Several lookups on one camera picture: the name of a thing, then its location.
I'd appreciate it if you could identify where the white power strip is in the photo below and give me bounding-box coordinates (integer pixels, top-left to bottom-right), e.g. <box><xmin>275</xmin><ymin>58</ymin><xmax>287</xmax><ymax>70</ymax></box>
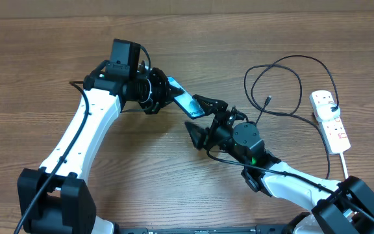
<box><xmin>309</xmin><ymin>90</ymin><xmax>351</xmax><ymax>154</ymax></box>

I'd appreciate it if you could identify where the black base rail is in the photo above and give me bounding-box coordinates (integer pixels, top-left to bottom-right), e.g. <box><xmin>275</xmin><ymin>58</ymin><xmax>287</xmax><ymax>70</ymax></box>
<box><xmin>114</xmin><ymin>224</ymin><xmax>286</xmax><ymax>234</ymax></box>

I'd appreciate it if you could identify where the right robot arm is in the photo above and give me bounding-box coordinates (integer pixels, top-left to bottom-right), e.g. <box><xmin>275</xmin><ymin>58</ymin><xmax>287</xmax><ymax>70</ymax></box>
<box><xmin>185</xmin><ymin>95</ymin><xmax>374</xmax><ymax>233</ymax></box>

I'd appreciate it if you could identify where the white charger plug adapter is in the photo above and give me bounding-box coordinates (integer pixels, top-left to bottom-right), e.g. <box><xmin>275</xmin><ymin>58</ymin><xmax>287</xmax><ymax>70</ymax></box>
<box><xmin>314</xmin><ymin>103</ymin><xmax>341</xmax><ymax>122</ymax></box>

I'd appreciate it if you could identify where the black USB charging cable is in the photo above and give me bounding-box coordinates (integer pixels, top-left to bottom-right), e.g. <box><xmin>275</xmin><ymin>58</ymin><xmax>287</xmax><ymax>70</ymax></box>
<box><xmin>243</xmin><ymin>55</ymin><xmax>340</xmax><ymax>180</ymax></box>

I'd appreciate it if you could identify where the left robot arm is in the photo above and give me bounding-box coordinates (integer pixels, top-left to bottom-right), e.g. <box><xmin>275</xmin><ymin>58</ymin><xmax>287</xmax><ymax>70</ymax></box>
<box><xmin>14</xmin><ymin>39</ymin><xmax>202</xmax><ymax>234</ymax></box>

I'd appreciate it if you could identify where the Samsung Galaxy smartphone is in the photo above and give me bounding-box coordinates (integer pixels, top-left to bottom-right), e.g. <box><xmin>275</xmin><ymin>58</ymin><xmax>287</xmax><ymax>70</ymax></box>
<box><xmin>168</xmin><ymin>77</ymin><xmax>205</xmax><ymax>119</ymax></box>

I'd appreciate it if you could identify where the cardboard backdrop panel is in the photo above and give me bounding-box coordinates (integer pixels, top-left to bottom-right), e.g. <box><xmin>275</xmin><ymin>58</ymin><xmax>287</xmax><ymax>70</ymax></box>
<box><xmin>0</xmin><ymin>0</ymin><xmax>374</xmax><ymax>19</ymax></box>

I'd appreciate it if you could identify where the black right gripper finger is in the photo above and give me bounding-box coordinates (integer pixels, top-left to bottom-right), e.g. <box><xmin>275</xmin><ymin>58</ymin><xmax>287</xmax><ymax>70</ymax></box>
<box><xmin>184</xmin><ymin>122</ymin><xmax>210</xmax><ymax>150</ymax></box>
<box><xmin>193</xmin><ymin>94</ymin><xmax>228</xmax><ymax>116</ymax></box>

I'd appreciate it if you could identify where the white power strip cord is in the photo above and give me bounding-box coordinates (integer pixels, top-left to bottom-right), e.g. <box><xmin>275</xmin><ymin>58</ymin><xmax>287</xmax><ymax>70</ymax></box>
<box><xmin>339</xmin><ymin>153</ymin><xmax>350</xmax><ymax>180</ymax></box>

